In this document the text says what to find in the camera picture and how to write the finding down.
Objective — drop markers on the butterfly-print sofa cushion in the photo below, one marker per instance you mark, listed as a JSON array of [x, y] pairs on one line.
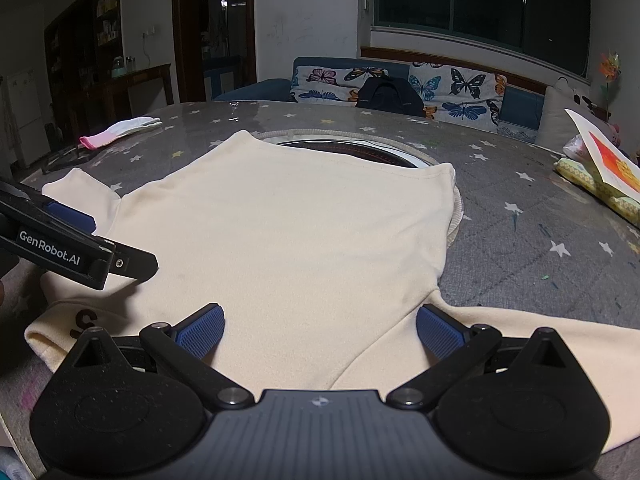
[[325, 85], [462, 92]]

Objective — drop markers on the blue chair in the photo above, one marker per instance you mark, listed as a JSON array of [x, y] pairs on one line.
[[220, 80]]

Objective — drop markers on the yellow-green patterned cloth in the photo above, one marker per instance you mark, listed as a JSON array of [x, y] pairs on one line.
[[585, 175]]

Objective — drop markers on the white plastic bag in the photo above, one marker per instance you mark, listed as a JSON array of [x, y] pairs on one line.
[[575, 147]]

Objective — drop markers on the white and pink glove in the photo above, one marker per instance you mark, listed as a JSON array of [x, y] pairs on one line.
[[120, 130]]

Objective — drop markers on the colourful paper flower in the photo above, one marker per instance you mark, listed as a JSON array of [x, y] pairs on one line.
[[610, 67]]

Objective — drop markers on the green jar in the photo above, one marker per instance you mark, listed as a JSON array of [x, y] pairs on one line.
[[118, 67]]

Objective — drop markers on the blue sofa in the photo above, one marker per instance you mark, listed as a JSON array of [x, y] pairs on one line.
[[522, 107]]

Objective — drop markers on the cream sweatshirt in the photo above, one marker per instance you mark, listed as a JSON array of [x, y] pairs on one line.
[[300, 235]]

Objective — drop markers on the dark window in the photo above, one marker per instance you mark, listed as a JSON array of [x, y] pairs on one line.
[[480, 5]]

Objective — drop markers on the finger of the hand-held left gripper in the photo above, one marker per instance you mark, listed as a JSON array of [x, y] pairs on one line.
[[135, 265], [72, 217]]

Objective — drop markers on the dark blue bag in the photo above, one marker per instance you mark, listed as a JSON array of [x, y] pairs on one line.
[[390, 97]]

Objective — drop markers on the paper sheet with orange print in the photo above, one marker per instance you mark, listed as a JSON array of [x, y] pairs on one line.
[[607, 155]]

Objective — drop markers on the panda plush toy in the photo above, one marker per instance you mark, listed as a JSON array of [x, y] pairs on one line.
[[587, 102]]

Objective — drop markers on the dark wooden door frame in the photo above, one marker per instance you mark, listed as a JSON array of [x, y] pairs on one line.
[[182, 35]]

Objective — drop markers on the dark wooden shelf cabinet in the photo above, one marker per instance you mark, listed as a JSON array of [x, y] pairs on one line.
[[85, 35]]

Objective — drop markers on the wooden side table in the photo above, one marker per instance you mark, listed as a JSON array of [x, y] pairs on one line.
[[130, 85]]

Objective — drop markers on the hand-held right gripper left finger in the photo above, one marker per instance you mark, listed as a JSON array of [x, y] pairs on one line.
[[200, 332]]

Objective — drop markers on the white cabinet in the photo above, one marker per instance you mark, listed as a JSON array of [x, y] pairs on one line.
[[22, 110]]

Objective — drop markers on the grey pillow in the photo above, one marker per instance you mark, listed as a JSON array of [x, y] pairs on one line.
[[557, 120]]

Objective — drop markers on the round black induction cooktop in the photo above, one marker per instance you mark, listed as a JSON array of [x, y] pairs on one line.
[[360, 152]]

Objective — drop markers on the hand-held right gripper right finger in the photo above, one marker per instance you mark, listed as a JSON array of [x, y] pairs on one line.
[[440, 332]]

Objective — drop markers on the pink toy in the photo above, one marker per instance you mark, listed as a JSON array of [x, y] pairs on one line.
[[616, 134]]

